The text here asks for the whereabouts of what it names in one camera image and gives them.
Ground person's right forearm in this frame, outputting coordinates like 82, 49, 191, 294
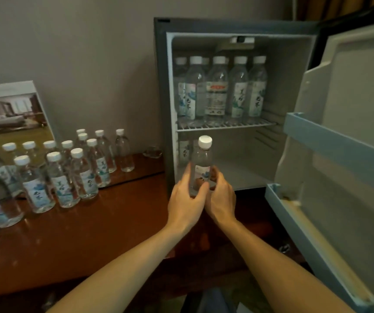
218, 218, 358, 313

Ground clear glass ashtray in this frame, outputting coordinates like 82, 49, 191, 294
143, 146, 163, 159

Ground brown curtain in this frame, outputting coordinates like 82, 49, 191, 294
293, 0, 374, 22

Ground blue print water bottle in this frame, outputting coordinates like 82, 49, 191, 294
177, 132, 193, 167

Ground standing room photo card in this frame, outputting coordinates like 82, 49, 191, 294
0, 81, 57, 160

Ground person's left forearm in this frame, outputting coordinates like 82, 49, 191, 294
47, 221, 188, 313

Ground light blue door shelf rail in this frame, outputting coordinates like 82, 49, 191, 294
283, 112, 374, 193
265, 183, 374, 313

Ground row of blue label bottles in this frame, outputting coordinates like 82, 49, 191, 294
173, 55, 269, 125

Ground person's left hand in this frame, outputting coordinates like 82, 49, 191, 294
167, 163, 211, 233

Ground cluster of plastic bottles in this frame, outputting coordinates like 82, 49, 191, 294
0, 128, 135, 250

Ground person's right hand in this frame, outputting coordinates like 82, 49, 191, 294
205, 167, 238, 227

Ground person's dark blue trousers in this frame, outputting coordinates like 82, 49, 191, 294
187, 287, 240, 313

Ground white wire fridge shelf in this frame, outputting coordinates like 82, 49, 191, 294
176, 118, 277, 133

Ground red label water bottle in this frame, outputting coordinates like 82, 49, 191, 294
204, 56, 230, 125

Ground white fridge door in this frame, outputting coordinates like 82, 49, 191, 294
265, 18, 374, 313

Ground small white cap water bottle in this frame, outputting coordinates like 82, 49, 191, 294
190, 135, 219, 196

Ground grey mini fridge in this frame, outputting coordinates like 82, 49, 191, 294
154, 17, 322, 206

